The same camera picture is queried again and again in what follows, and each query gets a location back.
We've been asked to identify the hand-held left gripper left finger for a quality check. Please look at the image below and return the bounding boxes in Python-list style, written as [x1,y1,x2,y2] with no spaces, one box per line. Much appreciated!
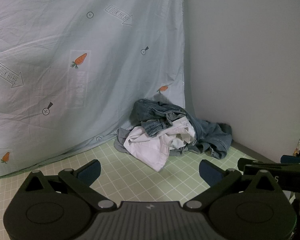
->
[12,159,115,209]

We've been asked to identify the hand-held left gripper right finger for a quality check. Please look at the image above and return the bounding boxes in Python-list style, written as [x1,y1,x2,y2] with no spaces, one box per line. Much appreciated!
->
[186,159,288,209]

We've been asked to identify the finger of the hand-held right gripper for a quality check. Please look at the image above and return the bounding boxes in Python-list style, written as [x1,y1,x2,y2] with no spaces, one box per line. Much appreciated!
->
[237,158,300,173]
[280,155,300,165]

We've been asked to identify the blue denim jeans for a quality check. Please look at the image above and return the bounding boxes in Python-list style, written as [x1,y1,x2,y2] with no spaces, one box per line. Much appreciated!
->
[129,99,233,160]

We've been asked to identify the grey garment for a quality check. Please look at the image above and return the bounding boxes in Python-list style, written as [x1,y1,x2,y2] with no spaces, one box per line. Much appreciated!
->
[114,127,190,157]

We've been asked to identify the white garment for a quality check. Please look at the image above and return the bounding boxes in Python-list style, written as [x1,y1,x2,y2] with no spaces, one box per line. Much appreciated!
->
[123,119,197,172]

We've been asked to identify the carrot printed pale blue sheet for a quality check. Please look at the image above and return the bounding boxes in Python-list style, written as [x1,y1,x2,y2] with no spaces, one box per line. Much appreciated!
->
[0,0,188,182]

